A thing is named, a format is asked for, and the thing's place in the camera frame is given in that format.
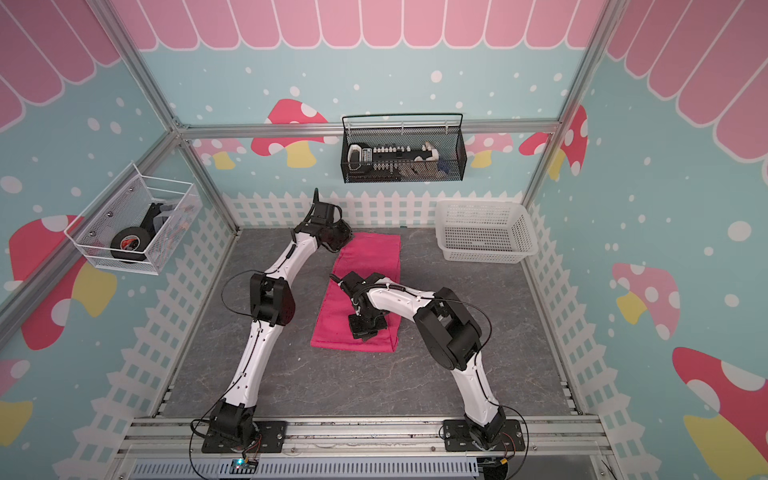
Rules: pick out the pink long pants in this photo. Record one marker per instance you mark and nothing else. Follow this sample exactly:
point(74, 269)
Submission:
point(368, 258)

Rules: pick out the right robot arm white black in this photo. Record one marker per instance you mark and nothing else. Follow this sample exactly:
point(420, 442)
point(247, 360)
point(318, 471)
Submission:
point(450, 333)

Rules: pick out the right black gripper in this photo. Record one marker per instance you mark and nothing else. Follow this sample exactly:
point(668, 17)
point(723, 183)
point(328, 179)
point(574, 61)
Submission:
point(363, 335)

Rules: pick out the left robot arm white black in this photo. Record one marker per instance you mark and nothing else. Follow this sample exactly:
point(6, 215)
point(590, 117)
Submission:
point(271, 308)

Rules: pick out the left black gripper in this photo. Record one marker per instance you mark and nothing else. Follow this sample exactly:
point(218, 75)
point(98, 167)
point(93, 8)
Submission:
point(346, 234)

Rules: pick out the black wire mesh wall basket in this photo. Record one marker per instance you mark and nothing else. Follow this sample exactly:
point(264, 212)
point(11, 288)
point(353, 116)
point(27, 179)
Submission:
point(442, 130)

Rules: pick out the black tape roll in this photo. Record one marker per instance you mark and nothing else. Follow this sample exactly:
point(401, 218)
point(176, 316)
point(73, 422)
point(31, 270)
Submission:
point(129, 244)

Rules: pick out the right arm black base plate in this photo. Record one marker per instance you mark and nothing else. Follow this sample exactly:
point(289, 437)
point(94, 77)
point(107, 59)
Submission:
point(463, 436)

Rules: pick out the white plastic laundry basket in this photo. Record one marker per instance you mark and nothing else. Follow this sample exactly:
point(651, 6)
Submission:
point(484, 231)

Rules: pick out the aluminium front rail frame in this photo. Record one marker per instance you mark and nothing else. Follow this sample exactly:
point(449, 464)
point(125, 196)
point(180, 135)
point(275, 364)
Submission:
point(557, 447)

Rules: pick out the white wire wall basket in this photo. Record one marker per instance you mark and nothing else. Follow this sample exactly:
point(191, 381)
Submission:
point(166, 208)

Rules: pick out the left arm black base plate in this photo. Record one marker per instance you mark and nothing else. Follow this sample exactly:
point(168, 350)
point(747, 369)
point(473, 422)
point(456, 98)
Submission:
point(269, 437)

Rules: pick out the black white tool in basket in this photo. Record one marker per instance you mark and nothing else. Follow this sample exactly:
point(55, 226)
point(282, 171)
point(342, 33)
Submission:
point(393, 160)

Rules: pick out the small green-lit circuit board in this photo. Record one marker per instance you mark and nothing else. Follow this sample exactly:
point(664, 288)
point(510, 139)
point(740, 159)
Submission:
point(243, 466)

